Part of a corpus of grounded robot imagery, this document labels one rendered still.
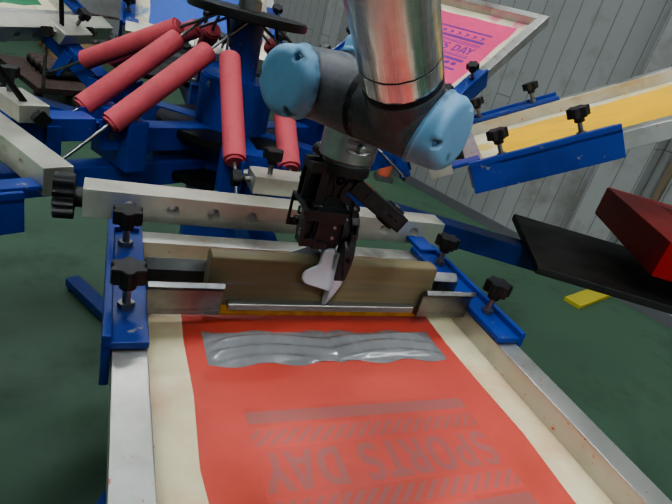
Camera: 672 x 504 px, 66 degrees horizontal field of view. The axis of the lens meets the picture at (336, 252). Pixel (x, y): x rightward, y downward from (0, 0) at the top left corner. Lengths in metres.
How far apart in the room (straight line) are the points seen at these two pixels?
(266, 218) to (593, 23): 3.81
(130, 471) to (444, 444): 0.36
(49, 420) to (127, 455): 1.45
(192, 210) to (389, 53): 0.56
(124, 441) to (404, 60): 0.41
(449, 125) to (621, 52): 3.93
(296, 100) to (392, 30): 0.16
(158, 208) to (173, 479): 0.49
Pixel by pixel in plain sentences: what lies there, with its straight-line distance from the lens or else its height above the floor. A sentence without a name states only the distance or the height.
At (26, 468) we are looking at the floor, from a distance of 1.85.
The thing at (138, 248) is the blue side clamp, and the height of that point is 1.00.
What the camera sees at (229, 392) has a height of 0.95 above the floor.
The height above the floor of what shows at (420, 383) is 0.95.
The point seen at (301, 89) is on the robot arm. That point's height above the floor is 1.30.
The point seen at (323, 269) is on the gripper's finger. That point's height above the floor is 1.06.
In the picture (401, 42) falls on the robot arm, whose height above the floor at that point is 1.37.
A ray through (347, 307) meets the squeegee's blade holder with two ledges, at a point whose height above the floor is 0.99.
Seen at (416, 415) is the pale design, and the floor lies 0.95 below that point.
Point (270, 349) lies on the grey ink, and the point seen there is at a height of 0.96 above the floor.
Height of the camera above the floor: 1.38
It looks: 25 degrees down
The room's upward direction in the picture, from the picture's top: 16 degrees clockwise
